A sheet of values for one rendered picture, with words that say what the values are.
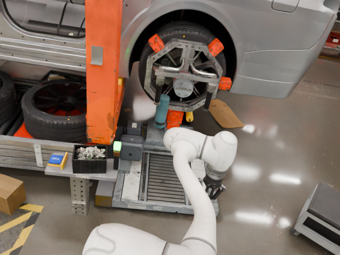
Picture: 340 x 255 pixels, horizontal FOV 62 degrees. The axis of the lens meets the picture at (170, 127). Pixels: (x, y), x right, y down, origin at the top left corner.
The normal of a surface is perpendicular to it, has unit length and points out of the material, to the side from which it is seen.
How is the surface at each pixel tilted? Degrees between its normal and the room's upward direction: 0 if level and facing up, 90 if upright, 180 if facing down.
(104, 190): 0
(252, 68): 90
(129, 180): 0
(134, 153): 90
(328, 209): 0
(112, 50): 90
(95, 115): 90
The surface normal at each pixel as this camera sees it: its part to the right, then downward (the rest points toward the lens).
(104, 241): -0.23, -0.66
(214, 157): -0.40, 0.50
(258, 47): 0.00, 0.60
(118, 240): 0.02, -0.76
